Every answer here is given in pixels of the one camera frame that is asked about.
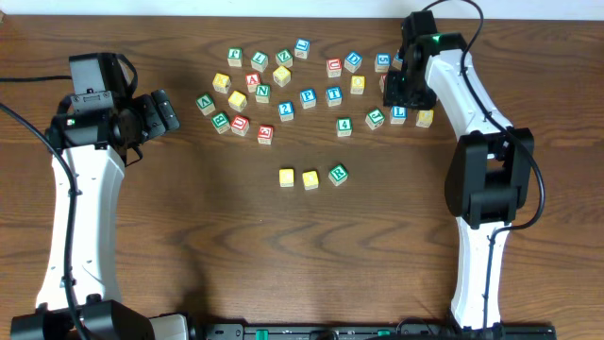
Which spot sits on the yellow block centre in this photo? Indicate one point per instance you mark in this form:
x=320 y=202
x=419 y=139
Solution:
x=282 y=76

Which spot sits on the yellow C block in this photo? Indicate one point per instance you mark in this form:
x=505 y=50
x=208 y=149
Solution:
x=286 y=177

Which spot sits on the blue S block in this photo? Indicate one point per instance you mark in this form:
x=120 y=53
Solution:
x=382 y=62

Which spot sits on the red U block left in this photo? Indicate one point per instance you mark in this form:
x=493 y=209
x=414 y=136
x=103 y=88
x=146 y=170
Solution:
x=240 y=125

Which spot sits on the blue 2 block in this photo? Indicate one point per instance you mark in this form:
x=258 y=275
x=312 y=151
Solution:
x=286 y=111

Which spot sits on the yellow W block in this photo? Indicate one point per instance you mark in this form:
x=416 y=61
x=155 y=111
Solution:
x=237 y=101

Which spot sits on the blue block top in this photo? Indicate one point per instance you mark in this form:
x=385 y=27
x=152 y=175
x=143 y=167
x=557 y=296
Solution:
x=302 y=49

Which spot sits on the red u block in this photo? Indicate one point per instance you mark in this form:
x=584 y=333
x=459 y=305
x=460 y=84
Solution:
x=240 y=125
x=334 y=68

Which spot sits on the yellow o block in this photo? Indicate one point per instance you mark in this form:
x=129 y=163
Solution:
x=357 y=84
x=310 y=180

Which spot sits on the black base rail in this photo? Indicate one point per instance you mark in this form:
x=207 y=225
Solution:
x=406 y=330

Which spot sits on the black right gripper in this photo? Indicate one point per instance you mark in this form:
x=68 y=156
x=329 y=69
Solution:
x=408 y=97

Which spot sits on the red 3 block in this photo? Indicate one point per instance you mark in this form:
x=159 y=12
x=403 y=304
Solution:
x=265 y=135

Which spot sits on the yellow block left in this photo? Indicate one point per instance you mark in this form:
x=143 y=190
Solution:
x=221 y=83

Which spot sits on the green L block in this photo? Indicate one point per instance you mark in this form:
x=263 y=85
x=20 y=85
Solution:
x=259 y=61

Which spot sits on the red A block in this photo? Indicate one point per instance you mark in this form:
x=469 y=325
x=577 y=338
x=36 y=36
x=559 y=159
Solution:
x=252 y=81

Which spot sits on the blue P block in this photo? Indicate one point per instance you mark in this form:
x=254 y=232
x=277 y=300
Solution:
x=308 y=98

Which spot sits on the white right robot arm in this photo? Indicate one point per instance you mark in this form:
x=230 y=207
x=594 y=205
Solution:
x=488 y=178

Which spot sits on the blue d block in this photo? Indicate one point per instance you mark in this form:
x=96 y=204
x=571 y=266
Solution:
x=352 y=62
x=397 y=62

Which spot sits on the yellow G block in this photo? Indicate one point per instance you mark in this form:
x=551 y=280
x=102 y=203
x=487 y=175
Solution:
x=424 y=118

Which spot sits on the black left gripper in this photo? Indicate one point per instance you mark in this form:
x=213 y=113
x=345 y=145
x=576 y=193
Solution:
x=154 y=113

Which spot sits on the green J block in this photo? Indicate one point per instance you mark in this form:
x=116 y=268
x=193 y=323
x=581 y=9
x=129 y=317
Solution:
x=374 y=119

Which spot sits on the green N block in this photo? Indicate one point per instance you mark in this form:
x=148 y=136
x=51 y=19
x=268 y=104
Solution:
x=263 y=93

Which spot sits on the red I block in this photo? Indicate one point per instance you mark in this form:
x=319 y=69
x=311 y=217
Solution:
x=382 y=82

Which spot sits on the green 4 block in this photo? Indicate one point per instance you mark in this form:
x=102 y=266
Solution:
x=344 y=127

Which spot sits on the green Z block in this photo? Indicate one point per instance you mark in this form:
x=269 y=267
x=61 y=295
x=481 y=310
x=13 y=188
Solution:
x=285 y=58

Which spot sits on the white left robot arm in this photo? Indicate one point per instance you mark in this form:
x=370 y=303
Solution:
x=89 y=138

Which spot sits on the green P block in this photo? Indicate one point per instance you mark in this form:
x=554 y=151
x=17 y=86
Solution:
x=235 y=57

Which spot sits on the blue D block right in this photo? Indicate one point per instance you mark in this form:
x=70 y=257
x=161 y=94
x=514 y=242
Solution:
x=397 y=62

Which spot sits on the blue L block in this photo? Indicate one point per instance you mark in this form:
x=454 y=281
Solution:
x=398 y=115

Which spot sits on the green R block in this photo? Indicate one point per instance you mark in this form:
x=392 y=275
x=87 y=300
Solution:
x=338 y=175

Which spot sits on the green B block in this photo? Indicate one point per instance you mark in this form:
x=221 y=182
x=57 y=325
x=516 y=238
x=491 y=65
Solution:
x=220 y=122

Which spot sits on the green V block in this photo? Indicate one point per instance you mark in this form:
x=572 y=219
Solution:
x=205 y=104

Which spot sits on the blue T block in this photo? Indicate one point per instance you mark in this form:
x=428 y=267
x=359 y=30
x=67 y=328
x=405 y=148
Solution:
x=334 y=96

